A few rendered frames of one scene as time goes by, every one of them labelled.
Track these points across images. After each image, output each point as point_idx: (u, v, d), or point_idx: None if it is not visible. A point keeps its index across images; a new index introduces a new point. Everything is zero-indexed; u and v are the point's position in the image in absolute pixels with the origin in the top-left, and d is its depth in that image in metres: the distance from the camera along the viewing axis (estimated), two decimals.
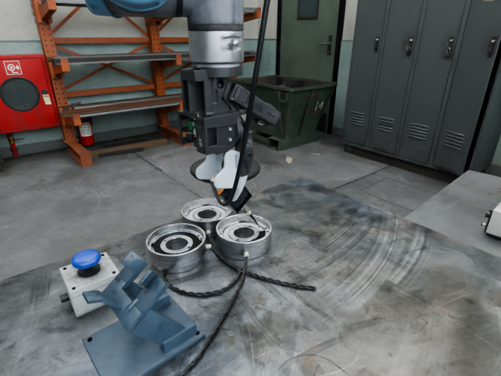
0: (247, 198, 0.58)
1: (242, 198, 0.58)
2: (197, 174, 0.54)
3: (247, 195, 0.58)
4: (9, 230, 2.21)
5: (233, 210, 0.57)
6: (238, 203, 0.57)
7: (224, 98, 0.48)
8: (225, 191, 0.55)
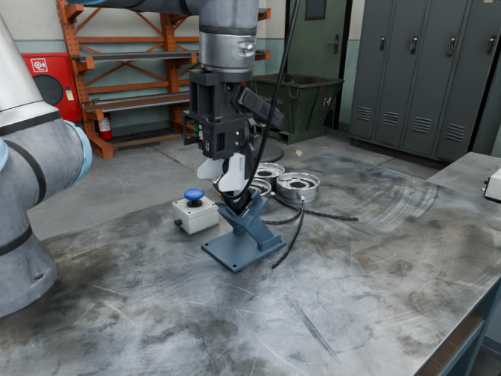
0: (249, 199, 0.59)
1: (244, 199, 0.58)
2: (197, 174, 0.53)
3: (249, 197, 0.58)
4: (45, 213, 2.40)
5: (235, 211, 0.58)
6: (240, 204, 0.57)
7: (232, 101, 0.47)
8: (227, 193, 0.55)
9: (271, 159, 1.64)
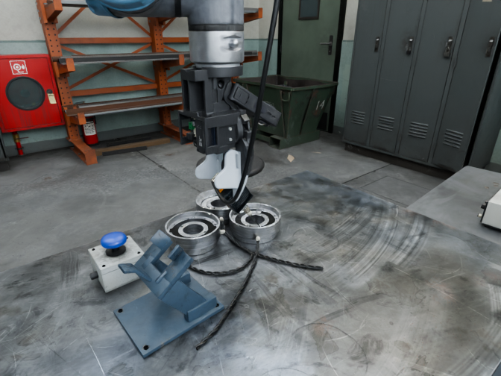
0: (248, 198, 0.58)
1: (243, 198, 0.57)
2: (196, 173, 0.54)
3: (248, 195, 0.58)
4: (17, 225, 2.26)
5: (234, 210, 0.57)
6: (238, 203, 0.57)
7: (224, 98, 0.48)
8: (226, 192, 0.55)
9: None
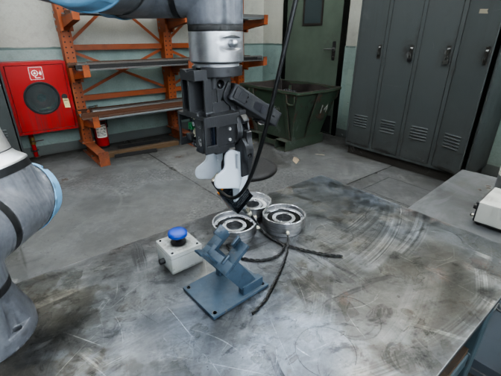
0: (248, 198, 0.58)
1: (243, 198, 0.57)
2: (196, 173, 0.54)
3: (248, 195, 0.58)
4: None
5: (234, 210, 0.57)
6: (238, 203, 0.57)
7: (224, 98, 0.48)
8: (226, 192, 0.55)
9: (264, 175, 1.64)
